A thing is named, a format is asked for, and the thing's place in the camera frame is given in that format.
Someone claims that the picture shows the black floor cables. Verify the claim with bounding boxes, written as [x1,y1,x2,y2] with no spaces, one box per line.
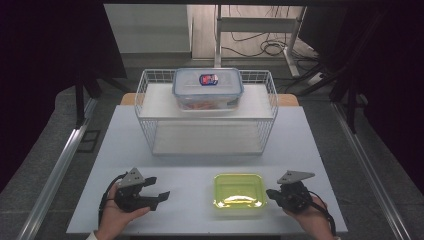
[221,5,319,63]

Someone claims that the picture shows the person's right hand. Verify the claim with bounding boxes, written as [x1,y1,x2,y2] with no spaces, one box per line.
[284,196,335,240]

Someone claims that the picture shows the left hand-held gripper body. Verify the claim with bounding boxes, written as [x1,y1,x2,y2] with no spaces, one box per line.
[114,167,159,214]

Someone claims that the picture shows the clear blue-lidded food container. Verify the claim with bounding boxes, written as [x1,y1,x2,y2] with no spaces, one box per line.
[171,67,245,113]

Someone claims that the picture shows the white cabinet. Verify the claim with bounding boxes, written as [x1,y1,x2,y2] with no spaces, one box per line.
[103,3,193,55]

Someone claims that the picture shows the white metal desk frame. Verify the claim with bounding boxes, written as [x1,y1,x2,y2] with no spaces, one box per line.
[213,4,308,78]

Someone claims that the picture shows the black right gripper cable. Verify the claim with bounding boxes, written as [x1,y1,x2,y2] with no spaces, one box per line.
[308,190,338,235]

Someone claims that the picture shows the white power strip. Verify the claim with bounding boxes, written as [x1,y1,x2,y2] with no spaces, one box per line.
[307,71,326,87]

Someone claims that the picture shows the green plastic container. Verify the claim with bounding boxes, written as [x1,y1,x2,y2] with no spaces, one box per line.
[212,172,268,218]

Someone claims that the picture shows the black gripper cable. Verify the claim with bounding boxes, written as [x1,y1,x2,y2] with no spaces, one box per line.
[98,172,129,226]
[308,190,338,235]

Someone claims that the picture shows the black stand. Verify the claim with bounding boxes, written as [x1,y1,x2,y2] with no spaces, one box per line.
[73,64,133,130]
[296,63,369,134]

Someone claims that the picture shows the person's left hand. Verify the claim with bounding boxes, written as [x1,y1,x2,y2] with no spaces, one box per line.
[96,184,152,240]

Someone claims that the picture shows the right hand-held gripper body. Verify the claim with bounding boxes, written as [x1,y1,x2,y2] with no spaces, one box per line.
[276,170,316,215]

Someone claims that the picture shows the wooden table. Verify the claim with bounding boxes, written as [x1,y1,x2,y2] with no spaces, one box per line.
[119,92,300,107]

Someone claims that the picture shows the white wire shelf rack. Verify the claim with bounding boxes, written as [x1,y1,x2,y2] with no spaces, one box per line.
[134,68,279,157]

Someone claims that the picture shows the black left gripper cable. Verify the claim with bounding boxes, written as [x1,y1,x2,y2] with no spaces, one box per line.
[98,172,129,226]

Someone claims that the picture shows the black square floor plate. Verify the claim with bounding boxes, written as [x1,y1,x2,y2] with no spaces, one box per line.
[77,129,101,154]

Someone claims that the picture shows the metal floor rail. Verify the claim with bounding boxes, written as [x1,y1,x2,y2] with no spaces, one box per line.
[330,101,412,240]
[16,97,98,240]

